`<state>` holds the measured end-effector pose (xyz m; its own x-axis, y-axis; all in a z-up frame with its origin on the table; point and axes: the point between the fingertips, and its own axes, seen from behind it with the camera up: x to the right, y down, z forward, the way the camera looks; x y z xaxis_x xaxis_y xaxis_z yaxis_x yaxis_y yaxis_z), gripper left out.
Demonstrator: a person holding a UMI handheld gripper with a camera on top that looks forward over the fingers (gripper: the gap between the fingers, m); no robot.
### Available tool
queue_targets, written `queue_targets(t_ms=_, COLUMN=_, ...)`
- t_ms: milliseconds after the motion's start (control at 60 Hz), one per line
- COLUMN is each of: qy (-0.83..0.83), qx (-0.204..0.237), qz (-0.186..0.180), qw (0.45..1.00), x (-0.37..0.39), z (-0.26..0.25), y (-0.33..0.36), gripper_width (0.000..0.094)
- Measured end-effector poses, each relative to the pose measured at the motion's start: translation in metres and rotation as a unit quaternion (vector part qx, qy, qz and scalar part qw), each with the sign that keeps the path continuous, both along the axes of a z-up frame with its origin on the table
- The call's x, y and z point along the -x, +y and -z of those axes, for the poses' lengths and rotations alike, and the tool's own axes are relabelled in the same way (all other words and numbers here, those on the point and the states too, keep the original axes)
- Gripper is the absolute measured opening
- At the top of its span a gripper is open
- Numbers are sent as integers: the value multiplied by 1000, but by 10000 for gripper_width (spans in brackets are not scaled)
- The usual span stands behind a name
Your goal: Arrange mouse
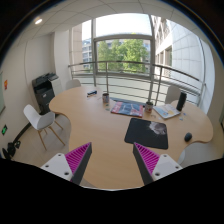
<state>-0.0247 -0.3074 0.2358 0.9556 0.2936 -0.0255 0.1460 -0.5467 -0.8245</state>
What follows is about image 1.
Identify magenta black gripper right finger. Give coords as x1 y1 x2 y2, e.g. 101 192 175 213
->
133 143 182 185

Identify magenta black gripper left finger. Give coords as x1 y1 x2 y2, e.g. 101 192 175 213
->
41 143 92 185

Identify black mouse pad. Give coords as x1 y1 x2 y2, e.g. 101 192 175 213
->
124 118 168 150

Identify black computer mouse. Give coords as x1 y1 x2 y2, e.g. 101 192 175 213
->
184 132 192 142

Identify white chair wooden legs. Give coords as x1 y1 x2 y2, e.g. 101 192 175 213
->
23 104 64 144

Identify wooden curved table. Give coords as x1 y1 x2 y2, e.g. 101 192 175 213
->
49 86 213 189

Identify light coloured book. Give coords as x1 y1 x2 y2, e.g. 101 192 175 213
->
153 104 180 119

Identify white dark mug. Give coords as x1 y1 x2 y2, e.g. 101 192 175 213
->
145 101 153 113

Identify red blue magazine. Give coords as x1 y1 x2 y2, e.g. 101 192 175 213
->
111 102 143 117

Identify white chair at right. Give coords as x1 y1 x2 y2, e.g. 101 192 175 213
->
165 85 181 104

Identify small dark box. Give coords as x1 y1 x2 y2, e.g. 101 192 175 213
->
87 90 97 97

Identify dark grey mug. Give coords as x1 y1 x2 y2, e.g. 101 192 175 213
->
102 93 109 103

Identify black cylindrical speaker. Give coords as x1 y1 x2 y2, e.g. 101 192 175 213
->
176 92 187 111

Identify green exit sign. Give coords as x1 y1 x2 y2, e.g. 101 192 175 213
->
1 125 8 136

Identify white chair behind table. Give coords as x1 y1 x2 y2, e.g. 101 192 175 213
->
65 79 81 90

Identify black office printer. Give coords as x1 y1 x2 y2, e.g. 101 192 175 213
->
32 73 58 114

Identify metal balcony railing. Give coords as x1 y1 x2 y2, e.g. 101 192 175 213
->
68 61 205 105

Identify round ceiling light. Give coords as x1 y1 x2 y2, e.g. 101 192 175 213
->
35 18 43 25

